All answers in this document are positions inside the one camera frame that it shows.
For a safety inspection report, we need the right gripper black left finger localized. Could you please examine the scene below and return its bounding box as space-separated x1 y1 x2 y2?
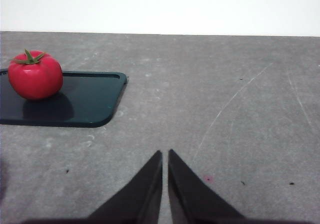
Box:
87 150 163 224

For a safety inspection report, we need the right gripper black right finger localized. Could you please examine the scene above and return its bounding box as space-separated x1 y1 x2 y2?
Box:
167 148 247 224

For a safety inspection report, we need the red tomato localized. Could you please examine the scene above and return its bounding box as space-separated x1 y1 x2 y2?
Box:
7 48 64 101

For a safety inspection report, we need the dark rectangular tray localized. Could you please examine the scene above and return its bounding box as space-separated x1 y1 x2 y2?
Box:
0 68 128 129

